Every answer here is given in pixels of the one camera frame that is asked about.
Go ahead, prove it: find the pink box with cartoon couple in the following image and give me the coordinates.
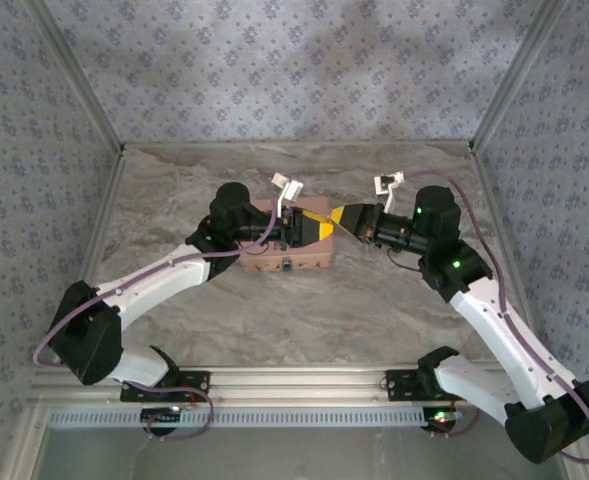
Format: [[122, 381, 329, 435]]
[[237, 195, 337, 274]]

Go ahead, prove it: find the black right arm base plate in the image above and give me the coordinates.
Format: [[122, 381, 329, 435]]
[[385, 368, 475, 402]]

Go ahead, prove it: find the black controller board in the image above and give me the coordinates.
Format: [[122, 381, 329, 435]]
[[140, 407, 183, 427], [422, 406, 463, 432]]

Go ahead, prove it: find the aluminium frame corner post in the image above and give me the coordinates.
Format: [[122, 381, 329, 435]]
[[23, 0, 127, 151], [471, 0, 573, 150]]

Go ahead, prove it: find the grey slotted cable duct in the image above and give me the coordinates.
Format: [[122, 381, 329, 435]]
[[48, 406, 468, 429]]

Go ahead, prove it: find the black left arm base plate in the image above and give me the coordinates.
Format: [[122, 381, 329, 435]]
[[120, 368, 212, 403]]

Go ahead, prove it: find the thin black wire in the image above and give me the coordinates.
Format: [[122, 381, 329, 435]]
[[386, 248, 423, 272]]

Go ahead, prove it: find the aluminium mounting rail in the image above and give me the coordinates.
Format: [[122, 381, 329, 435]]
[[27, 365, 506, 407]]

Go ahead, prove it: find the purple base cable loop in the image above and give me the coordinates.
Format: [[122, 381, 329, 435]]
[[122, 377, 216, 443], [427, 399, 484, 439]]

